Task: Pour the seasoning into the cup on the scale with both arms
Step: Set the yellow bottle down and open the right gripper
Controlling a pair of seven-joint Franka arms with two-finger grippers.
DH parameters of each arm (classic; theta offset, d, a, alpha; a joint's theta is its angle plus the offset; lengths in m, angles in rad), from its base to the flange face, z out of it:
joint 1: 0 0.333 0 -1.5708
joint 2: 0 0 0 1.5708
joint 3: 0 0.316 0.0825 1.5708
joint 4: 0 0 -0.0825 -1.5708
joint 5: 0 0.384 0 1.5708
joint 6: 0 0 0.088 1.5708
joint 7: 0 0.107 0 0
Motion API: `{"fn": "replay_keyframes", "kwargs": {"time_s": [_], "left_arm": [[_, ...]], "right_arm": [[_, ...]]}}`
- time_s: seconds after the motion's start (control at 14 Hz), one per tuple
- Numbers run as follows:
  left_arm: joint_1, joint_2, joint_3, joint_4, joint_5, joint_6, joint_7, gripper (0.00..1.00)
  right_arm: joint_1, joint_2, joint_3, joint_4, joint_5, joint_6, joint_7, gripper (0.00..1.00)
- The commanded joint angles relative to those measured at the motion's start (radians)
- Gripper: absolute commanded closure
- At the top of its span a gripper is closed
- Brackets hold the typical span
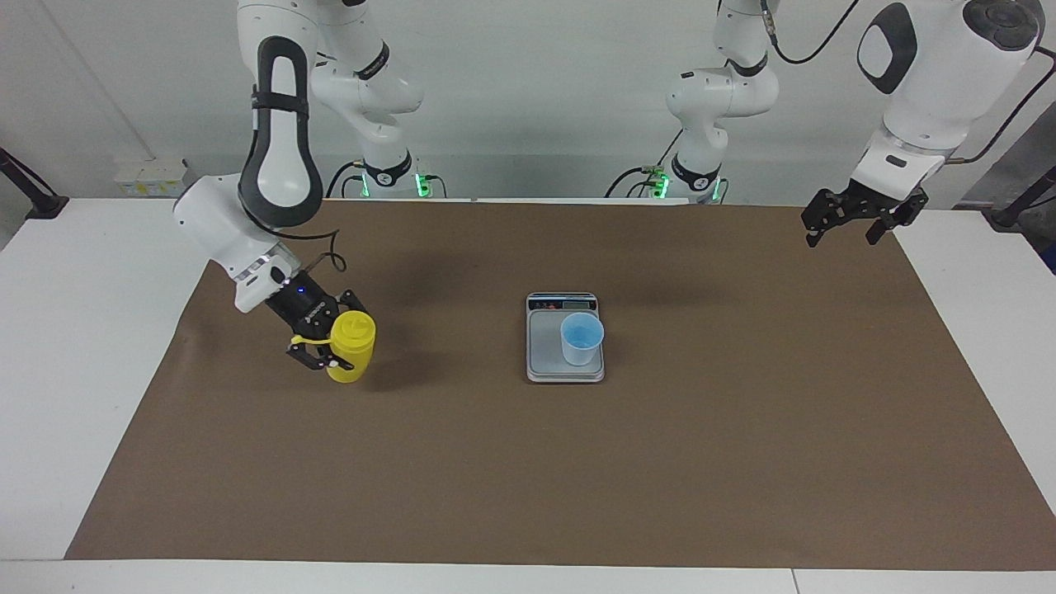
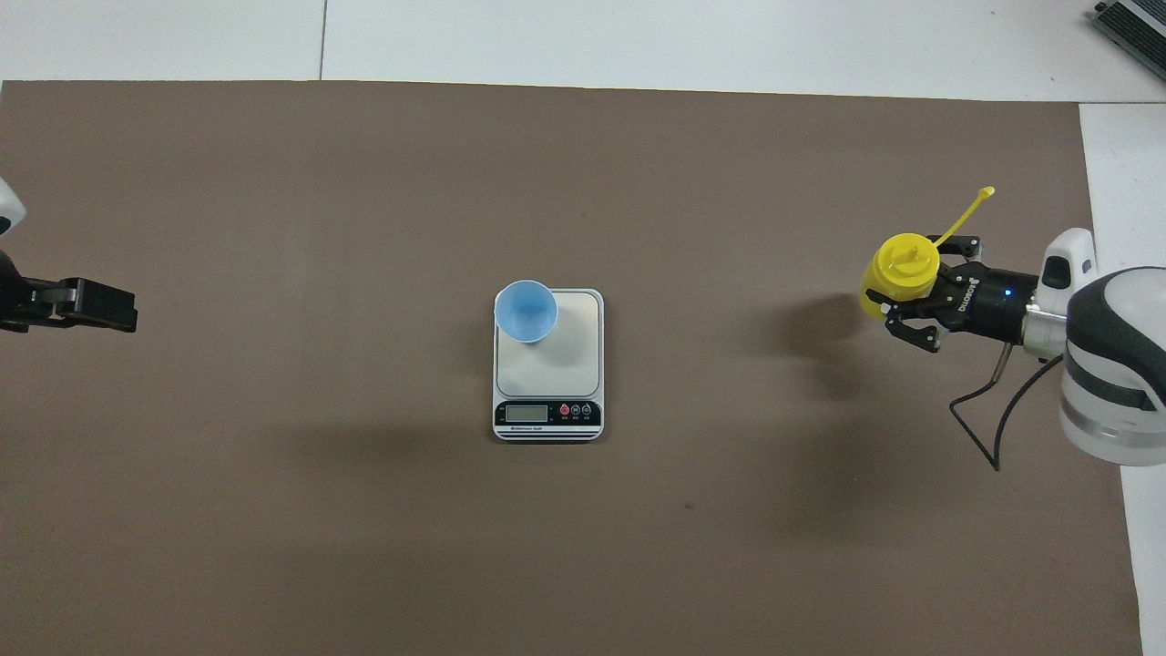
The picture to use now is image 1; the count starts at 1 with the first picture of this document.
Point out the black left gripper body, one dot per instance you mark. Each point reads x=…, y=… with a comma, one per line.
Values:
x=874, y=202

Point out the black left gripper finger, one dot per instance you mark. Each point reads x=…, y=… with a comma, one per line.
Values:
x=903, y=210
x=825, y=206

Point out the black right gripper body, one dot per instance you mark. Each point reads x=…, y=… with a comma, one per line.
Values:
x=304, y=304

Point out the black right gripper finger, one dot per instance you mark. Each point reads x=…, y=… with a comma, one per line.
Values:
x=351, y=301
x=318, y=356

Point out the yellow squeeze bottle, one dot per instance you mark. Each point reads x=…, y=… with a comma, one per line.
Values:
x=355, y=346

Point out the light blue plastic cup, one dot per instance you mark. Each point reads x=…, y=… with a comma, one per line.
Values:
x=582, y=342

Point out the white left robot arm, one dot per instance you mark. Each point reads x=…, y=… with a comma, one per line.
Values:
x=932, y=82

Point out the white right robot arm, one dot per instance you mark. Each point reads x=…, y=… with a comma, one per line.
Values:
x=280, y=165

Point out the silver digital kitchen scale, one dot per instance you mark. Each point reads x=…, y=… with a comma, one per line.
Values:
x=544, y=346

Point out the black stand pole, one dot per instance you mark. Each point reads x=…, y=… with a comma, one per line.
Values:
x=1019, y=206
x=37, y=200

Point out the grey panel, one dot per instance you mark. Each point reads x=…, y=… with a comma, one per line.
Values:
x=1031, y=157

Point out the white power strip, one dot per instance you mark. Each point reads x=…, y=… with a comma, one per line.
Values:
x=148, y=177

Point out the brown paper mat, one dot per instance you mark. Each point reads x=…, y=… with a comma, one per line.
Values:
x=528, y=478

